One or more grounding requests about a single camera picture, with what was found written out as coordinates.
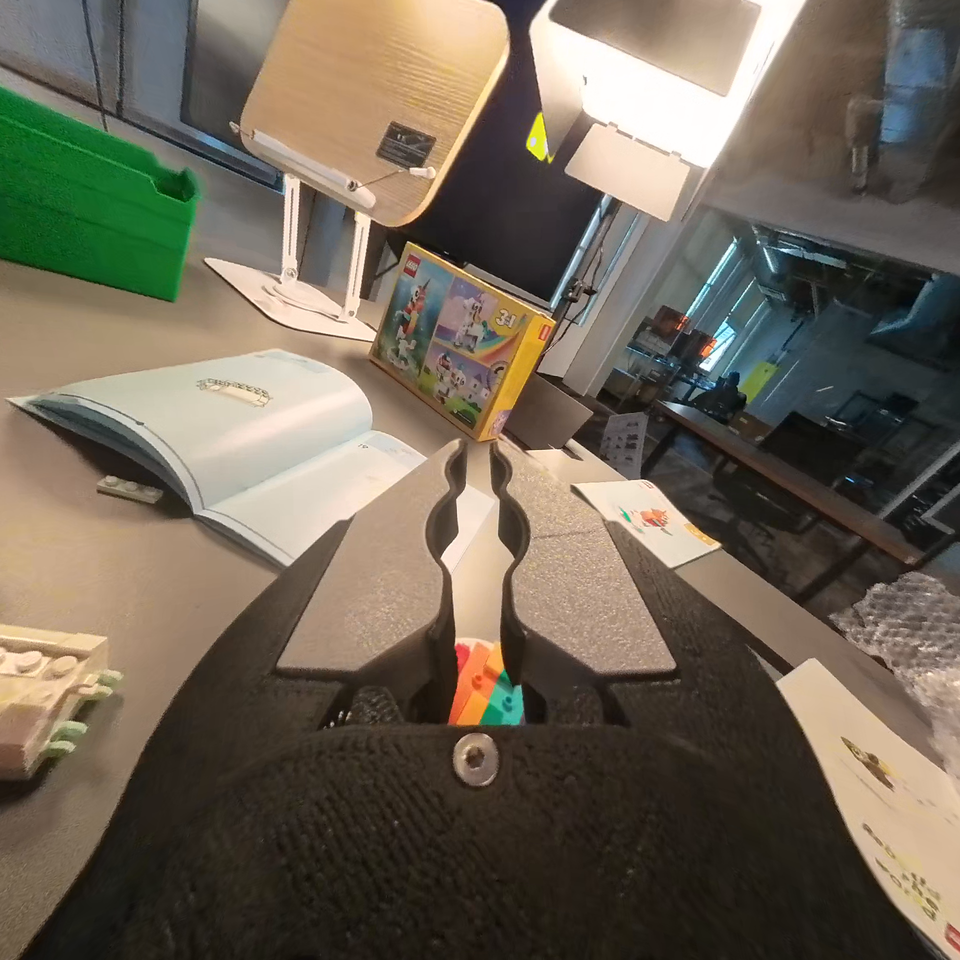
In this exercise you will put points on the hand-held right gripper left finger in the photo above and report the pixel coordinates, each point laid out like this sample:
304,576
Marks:
367,592

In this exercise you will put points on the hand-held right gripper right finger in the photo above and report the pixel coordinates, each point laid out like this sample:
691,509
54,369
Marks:
585,592

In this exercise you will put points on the rainbow coloured lego piece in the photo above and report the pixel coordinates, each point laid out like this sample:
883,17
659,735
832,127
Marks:
480,697

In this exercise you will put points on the light blue instruction booklet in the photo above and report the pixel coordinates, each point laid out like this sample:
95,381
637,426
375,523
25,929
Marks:
247,435

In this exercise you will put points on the pale grey lego plate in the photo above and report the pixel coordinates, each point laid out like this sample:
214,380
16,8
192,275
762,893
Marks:
127,488

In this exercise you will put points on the yellow lego box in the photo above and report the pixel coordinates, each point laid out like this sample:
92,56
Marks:
450,337

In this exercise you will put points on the white lego build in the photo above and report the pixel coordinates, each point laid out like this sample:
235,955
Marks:
41,697

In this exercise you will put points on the small instruction booklet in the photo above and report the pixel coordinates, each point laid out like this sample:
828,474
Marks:
645,525

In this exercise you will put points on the standing printed sheet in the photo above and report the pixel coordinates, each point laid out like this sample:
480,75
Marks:
626,444

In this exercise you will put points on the grey laptop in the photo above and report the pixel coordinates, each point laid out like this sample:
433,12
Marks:
547,416

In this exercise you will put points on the long wooden table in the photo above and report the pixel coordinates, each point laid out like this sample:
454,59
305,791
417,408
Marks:
787,480

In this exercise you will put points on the black office chair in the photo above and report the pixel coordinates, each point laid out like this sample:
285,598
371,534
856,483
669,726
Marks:
727,391

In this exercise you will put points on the clear bubble wrap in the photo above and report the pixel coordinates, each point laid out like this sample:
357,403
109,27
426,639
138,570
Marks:
915,622

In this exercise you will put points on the white printed leaflet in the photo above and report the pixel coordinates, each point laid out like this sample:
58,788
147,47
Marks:
877,810

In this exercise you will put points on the black monitor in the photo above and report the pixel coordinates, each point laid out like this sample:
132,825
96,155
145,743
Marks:
510,210

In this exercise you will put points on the yellow tag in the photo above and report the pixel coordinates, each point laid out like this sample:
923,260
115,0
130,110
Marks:
538,141

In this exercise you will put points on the green plastic bin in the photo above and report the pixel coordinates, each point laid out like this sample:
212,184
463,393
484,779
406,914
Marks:
90,217

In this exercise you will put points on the white softbox light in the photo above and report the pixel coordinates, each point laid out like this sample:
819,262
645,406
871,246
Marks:
675,120

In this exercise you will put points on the wooden book stand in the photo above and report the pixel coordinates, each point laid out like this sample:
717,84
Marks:
375,90

